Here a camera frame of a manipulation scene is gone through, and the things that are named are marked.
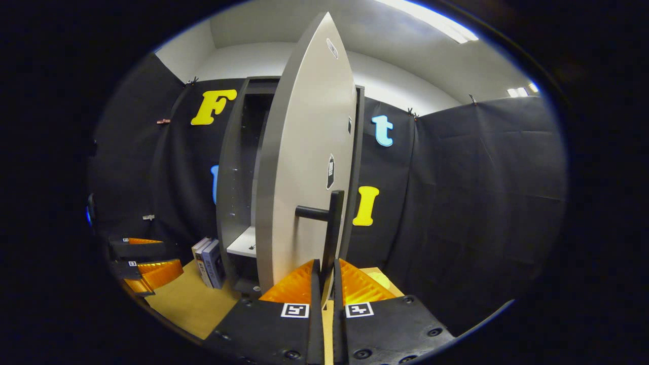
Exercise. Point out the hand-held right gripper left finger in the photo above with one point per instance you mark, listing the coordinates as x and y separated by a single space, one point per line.
315 329

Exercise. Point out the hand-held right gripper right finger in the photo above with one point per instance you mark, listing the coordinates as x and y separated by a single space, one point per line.
338 334

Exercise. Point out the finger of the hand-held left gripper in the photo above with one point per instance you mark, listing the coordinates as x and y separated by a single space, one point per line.
124 269
137 250

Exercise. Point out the dark grey cabinet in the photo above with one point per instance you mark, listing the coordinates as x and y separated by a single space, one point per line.
233 167

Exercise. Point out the beige cabinet door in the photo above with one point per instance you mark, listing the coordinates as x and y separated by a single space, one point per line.
299 126

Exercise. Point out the white cabinet shelf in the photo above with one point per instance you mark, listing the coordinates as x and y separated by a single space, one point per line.
243 243

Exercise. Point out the pale yellow round object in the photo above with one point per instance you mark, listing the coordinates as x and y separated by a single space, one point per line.
379 280

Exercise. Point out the lavender spine book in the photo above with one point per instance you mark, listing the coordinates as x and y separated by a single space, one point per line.
215 266

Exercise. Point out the black backdrop cloth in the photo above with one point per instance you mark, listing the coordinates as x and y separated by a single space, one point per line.
481 203

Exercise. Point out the small ceiling light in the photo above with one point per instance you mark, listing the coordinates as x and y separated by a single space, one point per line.
522 91

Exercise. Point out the long ceiling light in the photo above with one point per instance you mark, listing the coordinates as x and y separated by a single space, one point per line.
436 20

